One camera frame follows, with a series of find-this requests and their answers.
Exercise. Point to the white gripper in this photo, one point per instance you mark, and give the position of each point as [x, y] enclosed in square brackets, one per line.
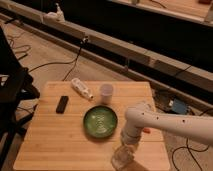
[126, 152]

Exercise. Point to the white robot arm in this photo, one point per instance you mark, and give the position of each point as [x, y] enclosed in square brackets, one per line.
[196, 128]

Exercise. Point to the green ceramic plate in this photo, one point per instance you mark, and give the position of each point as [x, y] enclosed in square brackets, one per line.
[100, 122]

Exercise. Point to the orange carrot toy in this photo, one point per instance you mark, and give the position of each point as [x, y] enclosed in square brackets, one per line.
[147, 130]

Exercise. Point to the blue power box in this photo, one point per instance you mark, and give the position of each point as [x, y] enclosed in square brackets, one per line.
[178, 106]

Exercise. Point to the black rectangular block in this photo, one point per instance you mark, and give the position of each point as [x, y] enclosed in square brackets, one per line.
[62, 104]

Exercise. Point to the white plastic bottle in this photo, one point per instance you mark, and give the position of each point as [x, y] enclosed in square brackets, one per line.
[81, 88]

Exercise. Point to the black chair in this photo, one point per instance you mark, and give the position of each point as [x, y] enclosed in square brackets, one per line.
[16, 88]

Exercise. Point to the long metal rail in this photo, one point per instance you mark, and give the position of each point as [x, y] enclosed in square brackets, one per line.
[168, 48]

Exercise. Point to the white object on rail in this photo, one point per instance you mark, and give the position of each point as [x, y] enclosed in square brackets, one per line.
[58, 15]

